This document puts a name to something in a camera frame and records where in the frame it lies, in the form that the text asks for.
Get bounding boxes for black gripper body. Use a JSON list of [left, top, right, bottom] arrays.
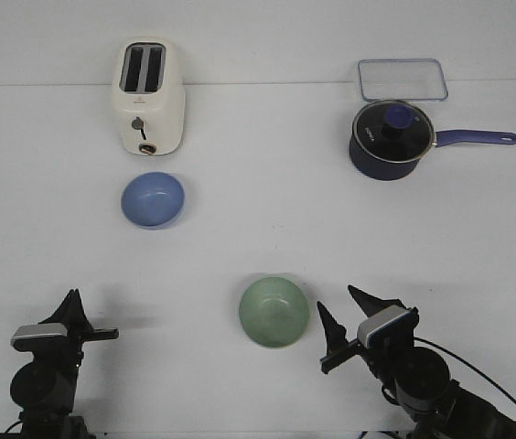
[[320, 307, 419, 380], [33, 328, 119, 376]]

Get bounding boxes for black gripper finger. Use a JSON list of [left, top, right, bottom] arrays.
[[317, 301, 348, 356], [74, 290, 90, 330], [348, 285, 405, 316], [40, 289, 77, 327]]

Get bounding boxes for green bowl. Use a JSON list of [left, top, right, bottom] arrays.
[[238, 276, 310, 348]]

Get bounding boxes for blue bowl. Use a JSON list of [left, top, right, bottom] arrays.
[[120, 172, 185, 230]]

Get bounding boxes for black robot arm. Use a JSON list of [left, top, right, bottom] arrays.
[[10, 289, 119, 438], [317, 285, 516, 438]]

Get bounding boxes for glass pot lid blue knob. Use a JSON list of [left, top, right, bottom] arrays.
[[353, 101, 435, 164]]

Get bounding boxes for clear rectangular container lid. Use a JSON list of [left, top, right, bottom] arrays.
[[357, 59, 448, 102]]

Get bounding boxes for white two-slot toaster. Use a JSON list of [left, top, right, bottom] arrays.
[[111, 37, 186, 155]]

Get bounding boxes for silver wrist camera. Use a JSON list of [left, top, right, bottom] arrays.
[[10, 323, 68, 352], [357, 305, 415, 349]]

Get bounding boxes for blue saucepan with handle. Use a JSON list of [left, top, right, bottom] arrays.
[[349, 127, 516, 181]]

